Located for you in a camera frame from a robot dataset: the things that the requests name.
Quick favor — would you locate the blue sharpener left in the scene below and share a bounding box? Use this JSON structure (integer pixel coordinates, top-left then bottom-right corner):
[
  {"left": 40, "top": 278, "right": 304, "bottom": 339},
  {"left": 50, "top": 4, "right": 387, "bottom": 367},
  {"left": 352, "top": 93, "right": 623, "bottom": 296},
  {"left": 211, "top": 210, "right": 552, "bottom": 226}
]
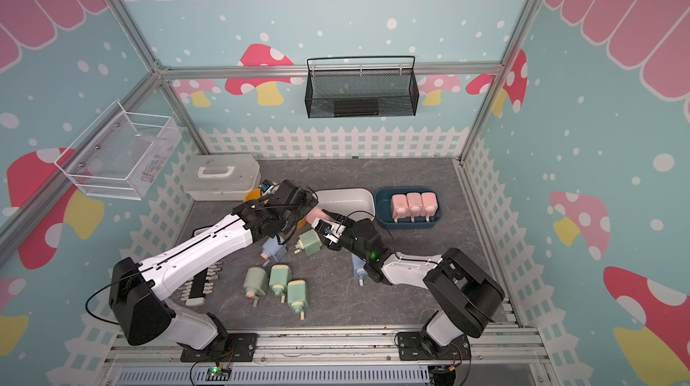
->
[{"left": 260, "top": 238, "right": 287, "bottom": 267}]

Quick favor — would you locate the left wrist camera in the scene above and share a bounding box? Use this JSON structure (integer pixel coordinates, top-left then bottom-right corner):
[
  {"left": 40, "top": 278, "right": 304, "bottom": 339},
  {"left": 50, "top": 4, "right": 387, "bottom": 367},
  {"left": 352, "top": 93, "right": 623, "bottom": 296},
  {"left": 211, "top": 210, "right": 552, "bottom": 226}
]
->
[{"left": 260, "top": 180, "right": 275, "bottom": 194}]

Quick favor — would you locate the blue sharpener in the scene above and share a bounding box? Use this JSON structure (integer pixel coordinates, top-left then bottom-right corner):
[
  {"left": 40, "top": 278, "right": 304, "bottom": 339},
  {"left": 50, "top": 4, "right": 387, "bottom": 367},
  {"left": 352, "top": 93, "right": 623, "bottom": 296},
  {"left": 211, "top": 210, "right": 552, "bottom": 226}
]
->
[
  {"left": 351, "top": 254, "right": 368, "bottom": 286},
  {"left": 260, "top": 238, "right": 287, "bottom": 267}
]

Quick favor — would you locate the aluminium rail frame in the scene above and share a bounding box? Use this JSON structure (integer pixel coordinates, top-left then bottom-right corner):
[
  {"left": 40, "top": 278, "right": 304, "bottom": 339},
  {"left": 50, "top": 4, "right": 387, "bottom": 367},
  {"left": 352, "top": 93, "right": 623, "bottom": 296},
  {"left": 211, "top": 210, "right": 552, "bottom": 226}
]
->
[{"left": 95, "top": 324, "right": 558, "bottom": 385}]

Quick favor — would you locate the green circuit board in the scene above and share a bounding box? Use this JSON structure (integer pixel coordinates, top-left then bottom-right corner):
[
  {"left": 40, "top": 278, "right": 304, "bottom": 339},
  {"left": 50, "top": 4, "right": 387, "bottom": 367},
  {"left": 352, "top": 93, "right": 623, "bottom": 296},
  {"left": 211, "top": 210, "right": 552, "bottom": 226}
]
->
[{"left": 205, "top": 366, "right": 232, "bottom": 382}]

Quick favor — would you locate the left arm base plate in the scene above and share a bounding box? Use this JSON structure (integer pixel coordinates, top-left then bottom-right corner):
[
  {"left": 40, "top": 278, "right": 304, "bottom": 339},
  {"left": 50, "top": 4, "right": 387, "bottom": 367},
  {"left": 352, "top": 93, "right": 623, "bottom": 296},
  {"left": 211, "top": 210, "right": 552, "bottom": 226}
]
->
[{"left": 180, "top": 333, "right": 258, "bottom": 364}]

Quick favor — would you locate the black wire mesh basket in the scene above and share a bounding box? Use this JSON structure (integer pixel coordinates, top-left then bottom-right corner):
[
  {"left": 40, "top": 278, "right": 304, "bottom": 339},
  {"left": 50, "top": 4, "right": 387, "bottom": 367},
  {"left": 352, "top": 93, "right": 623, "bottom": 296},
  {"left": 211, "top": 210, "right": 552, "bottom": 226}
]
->
[{"left": 305, "top": 55, "right": 420, "bottom": 118}]

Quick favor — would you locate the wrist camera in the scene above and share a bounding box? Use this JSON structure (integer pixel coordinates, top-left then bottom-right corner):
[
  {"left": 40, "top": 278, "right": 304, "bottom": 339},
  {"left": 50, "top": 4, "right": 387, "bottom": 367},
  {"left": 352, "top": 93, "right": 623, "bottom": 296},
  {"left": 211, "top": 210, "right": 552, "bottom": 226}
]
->
[
  {"left": 320, "top": 221, "right": 346, "bottom": 247},
  {"left": 260, "top": 180, "right": 275, "bottom": 194}
]

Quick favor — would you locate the yellow storage box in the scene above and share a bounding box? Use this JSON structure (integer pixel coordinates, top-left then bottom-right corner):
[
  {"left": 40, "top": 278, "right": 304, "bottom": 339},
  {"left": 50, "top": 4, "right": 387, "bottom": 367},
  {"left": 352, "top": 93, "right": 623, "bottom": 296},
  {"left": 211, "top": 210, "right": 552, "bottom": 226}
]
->
[{"left": 244, "top": 188, "right": 263, "bottom": 202}]

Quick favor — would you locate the blue sharpener center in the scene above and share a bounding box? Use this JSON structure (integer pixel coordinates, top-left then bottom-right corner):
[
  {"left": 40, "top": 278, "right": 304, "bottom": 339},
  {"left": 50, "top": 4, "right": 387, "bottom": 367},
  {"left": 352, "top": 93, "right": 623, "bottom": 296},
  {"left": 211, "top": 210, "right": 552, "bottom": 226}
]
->
[{"left": 351, "top": 254, "right": 368, "bottom": 286}]

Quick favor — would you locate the pink sharpener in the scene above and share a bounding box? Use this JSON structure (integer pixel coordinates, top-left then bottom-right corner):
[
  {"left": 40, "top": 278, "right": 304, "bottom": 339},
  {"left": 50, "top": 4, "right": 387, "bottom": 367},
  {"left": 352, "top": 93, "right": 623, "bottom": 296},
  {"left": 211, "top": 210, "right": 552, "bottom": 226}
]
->
[
  {"left": 406, "top": 192, "right": 423, "bottom": 222},
  {"left": 305, "top": 207, "right": 334, "bottom": 228},
  {"left": 391, "top": 194, "right": 411, "bottom": 222},
  {"left": 420, "top": 192, "right": 438, "bottom": 222}
]

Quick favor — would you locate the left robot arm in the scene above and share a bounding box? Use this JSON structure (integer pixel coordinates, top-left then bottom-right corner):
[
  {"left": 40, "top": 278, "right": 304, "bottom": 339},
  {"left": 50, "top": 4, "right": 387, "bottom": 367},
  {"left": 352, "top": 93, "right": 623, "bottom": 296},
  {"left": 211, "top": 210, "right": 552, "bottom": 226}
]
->
[{"left": 109, "top": 179, "right": 318, "bottom": 357}]

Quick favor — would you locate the teal storage box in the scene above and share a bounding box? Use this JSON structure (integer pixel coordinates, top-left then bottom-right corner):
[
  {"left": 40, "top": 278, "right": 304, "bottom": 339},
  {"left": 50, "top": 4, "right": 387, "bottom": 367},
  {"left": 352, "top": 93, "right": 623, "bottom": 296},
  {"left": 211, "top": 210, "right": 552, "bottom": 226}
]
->
[{"left": 375, "top": 186, "right": 443, "bottom": 230}]

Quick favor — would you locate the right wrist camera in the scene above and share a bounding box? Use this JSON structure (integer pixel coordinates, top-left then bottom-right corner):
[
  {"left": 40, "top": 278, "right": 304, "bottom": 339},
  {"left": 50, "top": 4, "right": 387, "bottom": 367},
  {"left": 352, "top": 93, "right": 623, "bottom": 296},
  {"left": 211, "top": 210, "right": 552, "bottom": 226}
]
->
[{"left": 320, "top": 221, "right": 346, "bottom": 247}]

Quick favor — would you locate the white storage box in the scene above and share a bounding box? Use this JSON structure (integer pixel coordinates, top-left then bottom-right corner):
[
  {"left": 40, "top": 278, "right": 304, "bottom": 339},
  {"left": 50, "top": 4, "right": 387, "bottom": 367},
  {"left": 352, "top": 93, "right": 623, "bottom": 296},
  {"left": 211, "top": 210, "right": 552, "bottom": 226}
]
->
[{"left": 316, "top": 188, "right": 376, "bottom": 222}]

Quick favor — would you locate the black tool rack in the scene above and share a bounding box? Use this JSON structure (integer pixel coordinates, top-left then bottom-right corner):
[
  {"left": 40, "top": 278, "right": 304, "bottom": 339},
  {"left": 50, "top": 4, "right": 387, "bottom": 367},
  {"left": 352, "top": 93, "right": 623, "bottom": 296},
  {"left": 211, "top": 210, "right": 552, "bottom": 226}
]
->
[{"left": 180, "top": 261, "right": 223, "bottom": 307}]

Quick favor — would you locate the green sharpener upper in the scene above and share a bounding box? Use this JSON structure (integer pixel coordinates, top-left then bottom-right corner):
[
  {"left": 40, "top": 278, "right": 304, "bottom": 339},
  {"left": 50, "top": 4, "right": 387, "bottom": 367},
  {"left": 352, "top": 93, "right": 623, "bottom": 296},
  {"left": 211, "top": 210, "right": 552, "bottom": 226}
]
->
[{"left": 294, "top": 230, "right": 323, "bottom": 256}]

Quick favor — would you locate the green sharpener middle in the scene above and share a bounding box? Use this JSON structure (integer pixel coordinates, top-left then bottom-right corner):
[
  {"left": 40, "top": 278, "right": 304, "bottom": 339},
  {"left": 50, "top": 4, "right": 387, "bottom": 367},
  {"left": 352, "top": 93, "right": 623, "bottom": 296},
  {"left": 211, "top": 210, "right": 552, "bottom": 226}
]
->
[{"left": 269, "top": 264, "right": 292, "bottom": 303}]

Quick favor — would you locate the white wire mesh basket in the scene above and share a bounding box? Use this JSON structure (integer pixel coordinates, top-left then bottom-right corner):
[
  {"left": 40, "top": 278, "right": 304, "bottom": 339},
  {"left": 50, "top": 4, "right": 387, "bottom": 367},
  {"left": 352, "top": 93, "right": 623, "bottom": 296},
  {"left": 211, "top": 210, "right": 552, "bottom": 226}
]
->
[{"left": 54, "top": 101, "right": 183, "bottom": 201}]

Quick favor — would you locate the pale green sharpener left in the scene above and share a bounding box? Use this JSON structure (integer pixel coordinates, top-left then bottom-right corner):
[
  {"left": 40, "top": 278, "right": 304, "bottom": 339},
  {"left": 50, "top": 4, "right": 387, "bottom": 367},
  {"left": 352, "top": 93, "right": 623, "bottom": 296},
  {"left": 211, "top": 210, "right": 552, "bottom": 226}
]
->
[{"left": 243, "top": 267, "right": 269, "bottom": 307}]

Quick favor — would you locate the translucent lidded case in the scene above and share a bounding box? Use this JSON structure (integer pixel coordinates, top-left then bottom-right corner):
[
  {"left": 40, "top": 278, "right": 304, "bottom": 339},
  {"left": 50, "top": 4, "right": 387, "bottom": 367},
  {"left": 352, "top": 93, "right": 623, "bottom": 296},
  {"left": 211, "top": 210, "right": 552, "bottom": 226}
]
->
[{"left": 181, "top": 154, "right": 261, "bottom": 201}]

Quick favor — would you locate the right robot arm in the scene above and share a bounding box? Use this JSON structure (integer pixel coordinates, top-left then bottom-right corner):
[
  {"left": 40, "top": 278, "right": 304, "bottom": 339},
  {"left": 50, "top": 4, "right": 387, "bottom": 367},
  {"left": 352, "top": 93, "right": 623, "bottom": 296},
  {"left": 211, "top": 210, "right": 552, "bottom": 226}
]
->
[{"left": 312, "top": 214, "right": 505, "bottom": 359}]

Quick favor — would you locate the green sharpener bottom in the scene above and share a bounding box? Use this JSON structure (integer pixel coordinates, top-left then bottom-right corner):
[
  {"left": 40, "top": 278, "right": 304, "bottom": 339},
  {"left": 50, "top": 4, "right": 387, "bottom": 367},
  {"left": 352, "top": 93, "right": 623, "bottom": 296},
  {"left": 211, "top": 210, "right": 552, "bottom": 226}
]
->
[{"left": 287, "top": 280, "right": 308, "bottom": 321}]

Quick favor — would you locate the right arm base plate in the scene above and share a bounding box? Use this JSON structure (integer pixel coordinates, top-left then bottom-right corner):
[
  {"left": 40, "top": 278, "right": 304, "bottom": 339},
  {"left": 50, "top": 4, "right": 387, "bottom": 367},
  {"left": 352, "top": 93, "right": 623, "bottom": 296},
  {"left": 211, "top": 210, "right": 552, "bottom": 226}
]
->
[{"left": 395, "top": 332, "right": 472, "bottom": 363}]

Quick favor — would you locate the pink sharpener bottom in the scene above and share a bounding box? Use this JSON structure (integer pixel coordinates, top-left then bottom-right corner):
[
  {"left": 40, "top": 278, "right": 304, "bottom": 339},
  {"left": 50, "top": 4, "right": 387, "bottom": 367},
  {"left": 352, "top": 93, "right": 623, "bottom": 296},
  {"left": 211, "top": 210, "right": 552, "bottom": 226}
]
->
[{"left": 391, "top": 194, "right": 411, "bottom": 222}]

